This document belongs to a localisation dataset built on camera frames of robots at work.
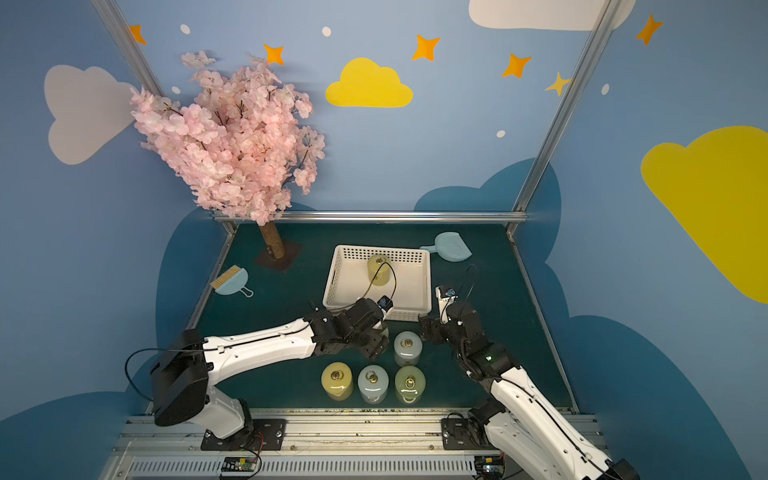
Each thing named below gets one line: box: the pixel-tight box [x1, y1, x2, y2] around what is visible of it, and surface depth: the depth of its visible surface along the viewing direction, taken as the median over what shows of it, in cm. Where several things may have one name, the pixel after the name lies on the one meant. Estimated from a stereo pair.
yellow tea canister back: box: [373, 263, 391, 287], surface depth 104 cm
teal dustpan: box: [420, 232, 472, 262], surface depth 119 cm
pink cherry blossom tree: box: [131, 50, 326, 261], surface depth 73 cm
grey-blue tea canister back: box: [393, 330, 423, 367], surface depth 84 cm
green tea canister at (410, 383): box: [395, 365, 426, 405], surface depth 77 cm
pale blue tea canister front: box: [357, 364, 390, 405], surface depth 77 cm
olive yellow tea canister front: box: [321, 361, 353, 401], surface depth 77 cm
